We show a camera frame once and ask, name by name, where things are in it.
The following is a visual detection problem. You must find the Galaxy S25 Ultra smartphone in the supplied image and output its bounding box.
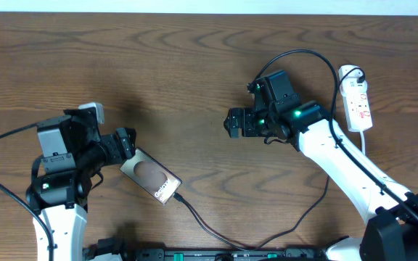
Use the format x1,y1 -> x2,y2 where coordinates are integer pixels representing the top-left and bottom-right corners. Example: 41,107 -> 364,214
120,148 -> 182,205

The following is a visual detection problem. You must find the black charger cable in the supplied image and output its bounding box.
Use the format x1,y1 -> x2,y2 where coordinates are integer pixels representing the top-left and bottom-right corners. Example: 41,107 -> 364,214
172,66 -> 366,252

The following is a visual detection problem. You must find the white power strip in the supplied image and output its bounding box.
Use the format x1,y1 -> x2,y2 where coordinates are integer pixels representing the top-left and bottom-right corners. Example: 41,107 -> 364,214
338,65 -> 373,132

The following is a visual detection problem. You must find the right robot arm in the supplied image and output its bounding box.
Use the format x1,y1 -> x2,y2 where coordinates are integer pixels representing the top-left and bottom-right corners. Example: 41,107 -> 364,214
224,70 -> 418,261

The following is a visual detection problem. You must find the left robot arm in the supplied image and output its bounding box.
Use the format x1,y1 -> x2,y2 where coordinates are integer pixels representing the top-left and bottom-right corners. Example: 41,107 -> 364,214
26,103 -> 136,260

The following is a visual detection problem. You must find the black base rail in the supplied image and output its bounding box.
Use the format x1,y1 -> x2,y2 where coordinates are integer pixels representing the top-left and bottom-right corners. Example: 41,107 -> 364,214
82,238 -> 328,261

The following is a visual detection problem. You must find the white power strip cord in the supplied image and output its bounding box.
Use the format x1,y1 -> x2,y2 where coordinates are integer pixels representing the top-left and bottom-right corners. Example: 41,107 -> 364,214
359,130 -> 368,156

